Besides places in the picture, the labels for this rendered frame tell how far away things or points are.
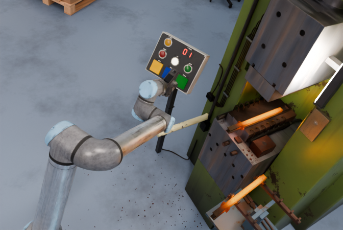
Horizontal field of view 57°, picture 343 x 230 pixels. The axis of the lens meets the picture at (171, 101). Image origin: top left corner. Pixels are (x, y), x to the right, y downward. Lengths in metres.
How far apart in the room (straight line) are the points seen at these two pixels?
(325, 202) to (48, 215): 1.86
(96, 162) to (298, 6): 1.05
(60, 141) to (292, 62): 1.05
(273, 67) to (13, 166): 2.11
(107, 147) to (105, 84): 2.27
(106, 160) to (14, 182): 1.67
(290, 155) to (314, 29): 0.78
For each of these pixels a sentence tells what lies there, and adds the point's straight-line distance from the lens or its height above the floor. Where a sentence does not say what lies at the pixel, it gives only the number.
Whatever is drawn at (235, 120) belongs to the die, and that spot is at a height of 0.98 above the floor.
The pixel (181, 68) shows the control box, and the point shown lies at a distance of 2.04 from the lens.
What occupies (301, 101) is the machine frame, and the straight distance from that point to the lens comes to 2.22.
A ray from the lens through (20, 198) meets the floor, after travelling 2.69.
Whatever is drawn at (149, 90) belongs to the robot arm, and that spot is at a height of 1.24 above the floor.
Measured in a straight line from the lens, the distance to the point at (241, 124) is 1.91.
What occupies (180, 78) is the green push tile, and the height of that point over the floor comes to 1.03.
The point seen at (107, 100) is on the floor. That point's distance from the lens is 3.23.
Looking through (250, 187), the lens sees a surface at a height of 0.93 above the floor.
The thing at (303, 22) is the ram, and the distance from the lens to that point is 1.50.
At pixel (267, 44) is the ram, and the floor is 1.53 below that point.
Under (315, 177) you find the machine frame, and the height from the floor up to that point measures 1.01.
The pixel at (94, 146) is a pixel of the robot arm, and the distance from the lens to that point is 1.15.
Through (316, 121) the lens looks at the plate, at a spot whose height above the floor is 1.30.
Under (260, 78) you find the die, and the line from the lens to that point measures 1.72.
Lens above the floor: 2.35
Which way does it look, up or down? 45 degrees down
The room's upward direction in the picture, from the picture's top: 15 degrees clockwise
